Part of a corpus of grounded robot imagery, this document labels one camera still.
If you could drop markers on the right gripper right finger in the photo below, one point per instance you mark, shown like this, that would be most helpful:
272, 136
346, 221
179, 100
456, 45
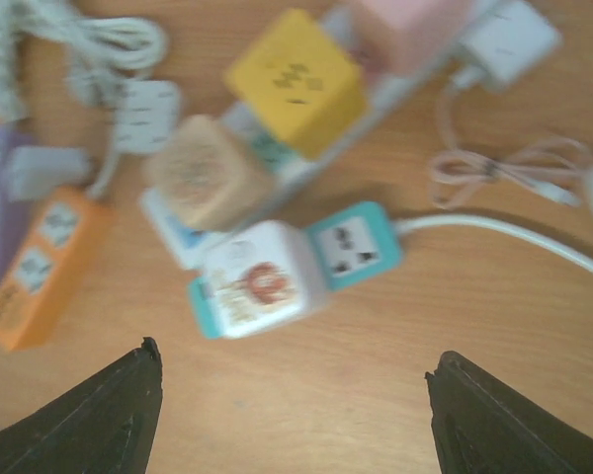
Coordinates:
482, 425

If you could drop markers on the pink cube socket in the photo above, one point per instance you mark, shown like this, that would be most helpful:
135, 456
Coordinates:
406, 34

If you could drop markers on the white adapter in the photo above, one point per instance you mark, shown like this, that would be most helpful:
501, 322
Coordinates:
146, 116

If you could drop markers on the teal power strip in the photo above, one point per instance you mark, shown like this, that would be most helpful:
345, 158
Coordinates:
354, 245

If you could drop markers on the white charger with pink cable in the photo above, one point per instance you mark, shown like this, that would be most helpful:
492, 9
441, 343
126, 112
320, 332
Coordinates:
496, 53

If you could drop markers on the yellow cube socket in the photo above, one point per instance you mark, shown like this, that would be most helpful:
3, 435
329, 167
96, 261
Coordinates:
299, 83

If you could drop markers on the beige cube socket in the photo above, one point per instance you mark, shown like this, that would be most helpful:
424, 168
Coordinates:
209, 178

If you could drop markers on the small white USB charger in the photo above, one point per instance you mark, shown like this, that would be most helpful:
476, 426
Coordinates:
33, 172

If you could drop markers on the long white power strip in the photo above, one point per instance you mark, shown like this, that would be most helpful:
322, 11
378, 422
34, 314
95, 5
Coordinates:
386, 94

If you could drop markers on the orange power strip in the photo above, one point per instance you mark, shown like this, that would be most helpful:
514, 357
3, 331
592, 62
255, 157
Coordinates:
49, 266

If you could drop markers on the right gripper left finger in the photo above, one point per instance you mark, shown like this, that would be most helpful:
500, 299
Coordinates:
105, 424

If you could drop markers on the white cube socket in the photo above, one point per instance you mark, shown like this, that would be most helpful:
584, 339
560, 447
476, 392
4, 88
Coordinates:
261, 278

